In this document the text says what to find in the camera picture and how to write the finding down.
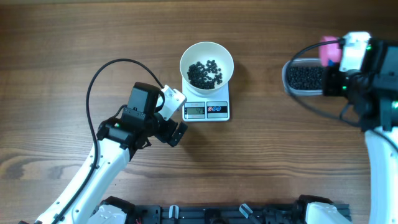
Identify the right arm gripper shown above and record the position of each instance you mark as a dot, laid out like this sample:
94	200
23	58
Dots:
329	74

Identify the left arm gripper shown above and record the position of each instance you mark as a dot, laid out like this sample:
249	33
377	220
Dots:
170	125

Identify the pink scoop blue handle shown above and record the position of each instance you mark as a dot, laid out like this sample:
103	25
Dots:
330	54

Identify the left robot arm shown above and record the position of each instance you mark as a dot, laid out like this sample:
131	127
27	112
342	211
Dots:
83	196

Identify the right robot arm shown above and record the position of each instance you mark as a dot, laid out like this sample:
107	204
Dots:
378	122

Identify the white digital kitchen scale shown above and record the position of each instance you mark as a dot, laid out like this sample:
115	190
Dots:
211	106

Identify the black beans in bowl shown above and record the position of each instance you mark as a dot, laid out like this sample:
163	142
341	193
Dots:
205	76

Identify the white bowl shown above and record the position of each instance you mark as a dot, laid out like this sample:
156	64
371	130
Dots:
203	51

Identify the clear plastic bean container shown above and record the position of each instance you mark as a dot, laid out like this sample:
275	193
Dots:
306	62

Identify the black beans in container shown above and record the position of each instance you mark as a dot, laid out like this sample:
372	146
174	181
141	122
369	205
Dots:
305	78

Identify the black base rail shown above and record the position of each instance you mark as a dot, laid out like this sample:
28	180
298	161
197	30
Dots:
273	213

